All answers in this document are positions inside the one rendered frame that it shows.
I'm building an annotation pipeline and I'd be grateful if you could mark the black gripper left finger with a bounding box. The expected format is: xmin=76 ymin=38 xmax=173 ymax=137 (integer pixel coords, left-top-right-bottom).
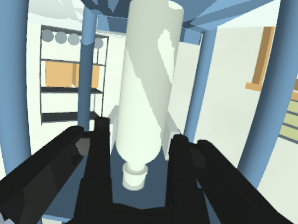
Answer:
xmin=0 ymin=105 xmax=119 ymax=224

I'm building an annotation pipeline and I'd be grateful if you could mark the white plastic bottle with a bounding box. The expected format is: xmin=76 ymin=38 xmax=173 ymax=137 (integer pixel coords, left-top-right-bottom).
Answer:
xmin=115 ymin=0 xmax=184 ymax=191

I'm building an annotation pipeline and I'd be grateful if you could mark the blue metal shelving unit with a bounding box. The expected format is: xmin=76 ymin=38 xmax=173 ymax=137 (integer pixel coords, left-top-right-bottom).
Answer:
xmin=0 ymin=0 xmax=298 ymax=224

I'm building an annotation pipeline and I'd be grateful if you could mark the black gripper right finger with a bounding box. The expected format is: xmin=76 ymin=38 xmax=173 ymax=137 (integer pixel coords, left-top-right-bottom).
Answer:
xmin=162 ymin=111 xmax=294 ymax=224

